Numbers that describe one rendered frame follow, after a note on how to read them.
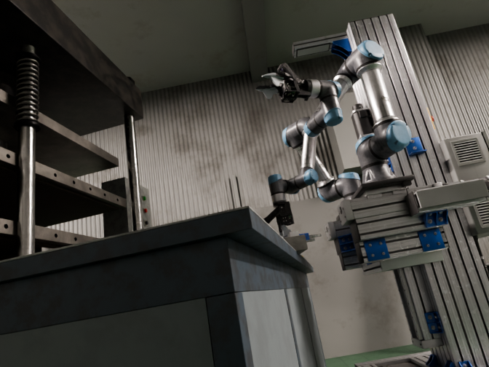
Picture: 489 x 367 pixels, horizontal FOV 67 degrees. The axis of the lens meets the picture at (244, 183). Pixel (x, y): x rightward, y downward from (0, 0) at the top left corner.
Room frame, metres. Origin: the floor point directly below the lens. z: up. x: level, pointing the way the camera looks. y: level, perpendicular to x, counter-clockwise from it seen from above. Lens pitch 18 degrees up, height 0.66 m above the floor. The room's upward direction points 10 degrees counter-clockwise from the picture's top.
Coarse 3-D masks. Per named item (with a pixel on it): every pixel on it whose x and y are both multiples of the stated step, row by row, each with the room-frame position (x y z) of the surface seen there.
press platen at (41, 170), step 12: (0, 156) 1.11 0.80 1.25; (12, 156) 1.16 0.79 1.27; (12, 168) 1.19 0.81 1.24; (36, 168) 1.27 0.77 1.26; (48, 168) 1.33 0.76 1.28; (48, 180) 1.35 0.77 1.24; (60, 180) 1.40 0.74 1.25; (72, 180) 1.47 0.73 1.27; (84, 192) 1.56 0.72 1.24; (96, 192) 1.64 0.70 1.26; (108, 192) 1.75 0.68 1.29; (108, 204) 1.79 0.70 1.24; (120, 204) 1.85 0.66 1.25
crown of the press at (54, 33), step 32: (0, 0) 1.01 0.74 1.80; (32, 0) 1.12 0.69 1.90; (0, 32) 1.15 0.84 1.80; (32, 32) 1.18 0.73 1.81; (64, 32) 1.30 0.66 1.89; (0, 64) 1.32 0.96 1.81; (64, 64) 1.39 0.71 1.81; (96, 64) 1.52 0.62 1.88; (64, 96) 1.63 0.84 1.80; (96, 96) 1.68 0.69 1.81; (128, 96) 1.82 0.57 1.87; (96, 128) 2.01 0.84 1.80
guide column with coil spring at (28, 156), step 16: (32, 48) 1.19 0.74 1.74; (32, 80) 1.19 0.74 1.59; (32, 96) 1.19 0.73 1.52; (32, 128) 1.19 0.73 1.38; (32, 144) 1.19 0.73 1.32; (32, 160) 1.19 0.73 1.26; (32, 176) 1.19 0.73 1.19; (32, 192) 1.19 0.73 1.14; (32, 208) 1.19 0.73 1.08; (32, 224) 1.19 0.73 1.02; (16, 240) 1.18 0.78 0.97; (32, 240) 1.19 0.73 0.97; (16, 256) 1.18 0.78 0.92
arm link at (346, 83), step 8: (344, 64) 1.53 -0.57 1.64; (344, 72) 1.54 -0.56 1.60; (336, 80) 1.55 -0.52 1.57; (344, 80) 1.54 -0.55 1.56; (352, 80) 1.56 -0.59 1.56; (344, 88) 1.54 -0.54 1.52; (312, 120) 1.45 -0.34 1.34; (304, 128) 1.52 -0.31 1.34; (312, 128) 1.47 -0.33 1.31; (320, 128) 1.46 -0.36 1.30; (312, 136) 1.53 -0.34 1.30
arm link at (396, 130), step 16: (368, 48) 1.41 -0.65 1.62; (352, 64) 1.49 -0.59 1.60; (368, 64) 1.43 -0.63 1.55; (368, 80) 1.45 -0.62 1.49; (368, 96) 1.47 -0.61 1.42; (384, 96) 1.44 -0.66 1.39; (384, 112) 1.44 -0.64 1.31; (384, 128) 1.43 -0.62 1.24; (400, 128) 1.42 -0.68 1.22; (384, 144) 1.45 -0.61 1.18; (400, 144) 1.42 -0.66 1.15
